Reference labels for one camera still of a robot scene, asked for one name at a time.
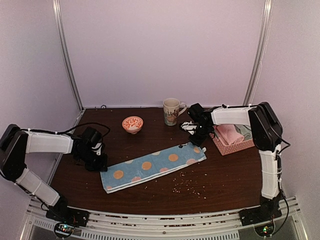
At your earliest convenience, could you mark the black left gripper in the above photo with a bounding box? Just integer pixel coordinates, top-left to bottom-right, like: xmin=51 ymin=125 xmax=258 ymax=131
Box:
xmin=76 ymin=148 xmax=108 ymax=172

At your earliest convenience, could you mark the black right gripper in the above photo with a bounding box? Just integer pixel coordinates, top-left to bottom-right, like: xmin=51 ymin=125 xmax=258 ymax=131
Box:
xmin=188 ymin=123 xmax=212 ymax=147

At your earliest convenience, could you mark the large pink towel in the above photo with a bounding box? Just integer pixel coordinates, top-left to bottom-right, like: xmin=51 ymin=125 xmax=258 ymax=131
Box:
xmin=216 ymin=124 xmax=245 ymax=145

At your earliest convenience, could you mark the blue patterned cloth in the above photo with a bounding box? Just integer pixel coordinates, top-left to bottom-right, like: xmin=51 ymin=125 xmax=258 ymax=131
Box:
xmin=100 ymin=142 xmax=207 ymax=194

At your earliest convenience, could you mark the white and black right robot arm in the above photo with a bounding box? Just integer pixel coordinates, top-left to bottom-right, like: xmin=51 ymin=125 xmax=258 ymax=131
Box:
xmin=187 ymin=102 xmax=283 ymax=221

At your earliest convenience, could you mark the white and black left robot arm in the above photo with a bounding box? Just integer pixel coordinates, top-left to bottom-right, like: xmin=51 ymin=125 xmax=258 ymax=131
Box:
xmin=0 ymin=124 xmax=108 ymax=222

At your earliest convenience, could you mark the white mug with coral pattern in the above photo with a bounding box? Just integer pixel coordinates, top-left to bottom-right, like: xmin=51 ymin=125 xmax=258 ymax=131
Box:
xmin=163 ymin=98 xmax=187 ymax=126

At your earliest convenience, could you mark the pink perforated plastic basket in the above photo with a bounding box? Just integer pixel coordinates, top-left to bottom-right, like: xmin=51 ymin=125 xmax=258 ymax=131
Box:
xmin=210 ymin=125 xmax=254 ymax=156

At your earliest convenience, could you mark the grey-green folded towel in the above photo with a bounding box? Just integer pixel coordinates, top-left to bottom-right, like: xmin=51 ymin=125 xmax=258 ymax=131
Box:
xmin=235 ymin=124 xmax=253 ymax=141

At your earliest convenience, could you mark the red and white patterned bowl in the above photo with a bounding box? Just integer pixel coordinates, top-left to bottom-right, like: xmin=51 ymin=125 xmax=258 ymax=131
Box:
xmin=121 ymin=116 xmax=144 ymax=135

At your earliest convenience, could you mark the left round circuit board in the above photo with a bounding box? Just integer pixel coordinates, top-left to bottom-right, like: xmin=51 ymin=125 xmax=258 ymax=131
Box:
xmin=53 ymin=222 xmax=75 ymax=239

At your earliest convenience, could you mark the round circuit board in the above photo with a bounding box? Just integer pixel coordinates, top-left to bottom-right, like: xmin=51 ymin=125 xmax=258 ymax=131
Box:
xmin=53 ymin=222 xmax=75 ymax=239
xmin=254 ymin=222 xmax=275 ymax=238

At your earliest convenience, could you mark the right round circuit board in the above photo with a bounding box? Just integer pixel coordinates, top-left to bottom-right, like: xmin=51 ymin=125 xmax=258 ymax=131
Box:
xmin=254 ymin=222 xmax=275 ymax=238

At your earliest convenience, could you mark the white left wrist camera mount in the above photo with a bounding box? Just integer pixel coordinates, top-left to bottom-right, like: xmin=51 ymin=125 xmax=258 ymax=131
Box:
xmin=92 ymin=142 xmax=103 ymax=156

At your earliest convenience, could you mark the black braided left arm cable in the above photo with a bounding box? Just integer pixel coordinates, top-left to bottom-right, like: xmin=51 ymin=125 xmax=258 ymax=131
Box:
xmin=19 ymin=122 xmax=111 ymax=141

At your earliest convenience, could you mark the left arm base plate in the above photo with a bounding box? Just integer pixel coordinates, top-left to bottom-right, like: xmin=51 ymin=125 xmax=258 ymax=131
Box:
xmin=45 ymin=207 xmax=90 ymax=227

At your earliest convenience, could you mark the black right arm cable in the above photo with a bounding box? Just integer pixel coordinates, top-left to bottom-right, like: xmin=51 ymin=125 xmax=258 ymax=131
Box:
xmin=271 ymin=137 xmax=292 ymax=236

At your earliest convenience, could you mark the aluminium front rail frame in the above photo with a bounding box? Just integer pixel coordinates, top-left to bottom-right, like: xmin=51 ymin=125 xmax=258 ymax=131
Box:
xmin=19 ymin=197 xmax=308 ymax=240

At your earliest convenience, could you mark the aluminium right corner post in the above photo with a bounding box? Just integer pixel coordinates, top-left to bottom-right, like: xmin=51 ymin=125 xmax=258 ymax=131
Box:
xmin=243 ymin=0 xmax=274 ymax=105

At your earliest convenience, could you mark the aluminium corner post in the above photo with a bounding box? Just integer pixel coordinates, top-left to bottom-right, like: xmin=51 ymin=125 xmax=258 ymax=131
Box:
xmin=52 ymin=0 xmax=84 ymax=112
xmin=243 ymin=0 xmax=274 ymax=105

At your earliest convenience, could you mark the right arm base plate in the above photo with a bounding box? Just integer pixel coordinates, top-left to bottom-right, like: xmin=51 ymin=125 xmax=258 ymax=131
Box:
xmin=238 ymin=206 xmax=282 ymax=226

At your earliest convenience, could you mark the aluminium left corner post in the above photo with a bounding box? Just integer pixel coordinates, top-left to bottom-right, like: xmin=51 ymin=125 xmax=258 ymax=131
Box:
xmin=52 ymin=0 xmax=84 ymax=112

